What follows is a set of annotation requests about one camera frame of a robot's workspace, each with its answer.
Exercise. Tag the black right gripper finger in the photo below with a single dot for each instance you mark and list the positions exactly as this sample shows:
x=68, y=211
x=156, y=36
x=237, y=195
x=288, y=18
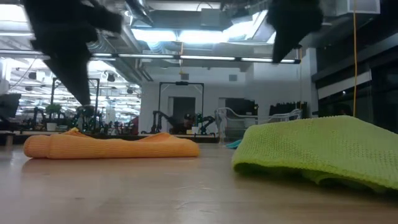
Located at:
x=286, y=43

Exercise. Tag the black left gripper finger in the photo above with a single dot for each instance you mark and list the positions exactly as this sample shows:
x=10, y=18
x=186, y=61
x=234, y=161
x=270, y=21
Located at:
x=74, y=77

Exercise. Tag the orange microfiber towel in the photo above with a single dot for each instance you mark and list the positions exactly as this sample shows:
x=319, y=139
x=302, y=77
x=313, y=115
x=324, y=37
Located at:
x=124, y=149

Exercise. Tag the green microfiber towel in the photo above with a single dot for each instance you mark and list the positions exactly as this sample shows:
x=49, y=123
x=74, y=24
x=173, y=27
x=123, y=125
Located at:
x=311, y=146

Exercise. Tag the blue microfiber towel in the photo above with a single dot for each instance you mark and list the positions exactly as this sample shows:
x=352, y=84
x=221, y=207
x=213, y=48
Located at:
x=234, y=144

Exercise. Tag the black background robot arm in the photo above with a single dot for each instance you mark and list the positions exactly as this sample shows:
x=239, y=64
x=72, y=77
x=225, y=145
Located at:
x=158, y=119
x=206, y=121

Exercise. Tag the potted green plant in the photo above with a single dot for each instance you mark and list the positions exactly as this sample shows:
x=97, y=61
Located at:
x=53, y=112

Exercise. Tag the black monitor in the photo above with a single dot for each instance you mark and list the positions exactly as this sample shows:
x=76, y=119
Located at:
x=9, y=105

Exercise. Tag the long light bar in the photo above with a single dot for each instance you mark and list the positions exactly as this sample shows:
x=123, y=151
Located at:
x=202, y=58

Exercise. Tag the clear plastic bin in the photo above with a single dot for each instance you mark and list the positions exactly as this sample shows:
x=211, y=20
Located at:
x=233, y=124

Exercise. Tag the person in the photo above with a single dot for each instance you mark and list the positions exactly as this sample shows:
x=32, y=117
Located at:
x=183, y=124

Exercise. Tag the white cup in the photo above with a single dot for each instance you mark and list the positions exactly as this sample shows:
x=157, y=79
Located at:
x=195, y=129

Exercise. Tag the black gantry frame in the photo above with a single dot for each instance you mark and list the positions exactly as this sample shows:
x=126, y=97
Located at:
x=182, y=83
x=97, y=93

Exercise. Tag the silver ceiling duct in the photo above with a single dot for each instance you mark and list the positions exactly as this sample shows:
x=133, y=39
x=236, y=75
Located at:
x=138, y=7

